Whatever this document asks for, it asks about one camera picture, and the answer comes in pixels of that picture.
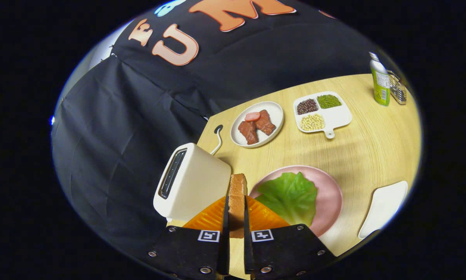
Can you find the pile of dark red beans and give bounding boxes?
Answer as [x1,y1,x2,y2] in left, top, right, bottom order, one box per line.
[297,99,319,115]

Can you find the pink plate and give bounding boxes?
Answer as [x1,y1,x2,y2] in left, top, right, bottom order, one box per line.
[249,165,343,238]

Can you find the metal wire basket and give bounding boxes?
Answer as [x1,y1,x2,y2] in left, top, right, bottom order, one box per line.
[387,70,408,105]

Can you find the white square plate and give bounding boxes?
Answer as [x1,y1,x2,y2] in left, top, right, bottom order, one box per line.
[358,180,408,240]

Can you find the black backdrop cloth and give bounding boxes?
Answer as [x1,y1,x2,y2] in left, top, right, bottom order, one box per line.
[51,0,405,253]

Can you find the green drink bottle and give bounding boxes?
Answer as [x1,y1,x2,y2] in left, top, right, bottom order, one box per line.
[369,52,391,107]

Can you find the pile of yellow soybeans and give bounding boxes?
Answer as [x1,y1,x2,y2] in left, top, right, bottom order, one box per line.
[300,114,325,131]

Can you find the brown meat piece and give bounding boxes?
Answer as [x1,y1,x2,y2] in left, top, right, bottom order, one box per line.
[255,110,277,136]
[238,121,259,145]

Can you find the bread slice with brown crust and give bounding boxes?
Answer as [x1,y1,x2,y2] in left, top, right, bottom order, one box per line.
[228,173,248,239]

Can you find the pile of green mung beans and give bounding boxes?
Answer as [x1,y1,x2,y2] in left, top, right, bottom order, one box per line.
[317,94,342,109]

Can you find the green lettuce leaf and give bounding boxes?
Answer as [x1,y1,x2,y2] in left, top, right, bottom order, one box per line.
[255,171,318,227]

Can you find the white divided dish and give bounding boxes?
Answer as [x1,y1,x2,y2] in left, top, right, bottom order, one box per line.
[293,91,353,139]

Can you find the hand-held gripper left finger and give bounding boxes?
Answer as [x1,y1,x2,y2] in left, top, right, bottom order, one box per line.
[147,196,231,280]

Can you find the white toaster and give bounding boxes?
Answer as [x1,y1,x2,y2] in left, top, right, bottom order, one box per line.
[153,143,232,222]

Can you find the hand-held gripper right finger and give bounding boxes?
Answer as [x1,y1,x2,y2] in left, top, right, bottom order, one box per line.
[242,196,337,280]

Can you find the white toaster cable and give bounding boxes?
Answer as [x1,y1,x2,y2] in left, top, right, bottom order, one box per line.
[210,124,224,156]

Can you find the white round plate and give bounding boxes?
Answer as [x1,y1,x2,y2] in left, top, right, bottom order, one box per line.
[230,101,284,149]

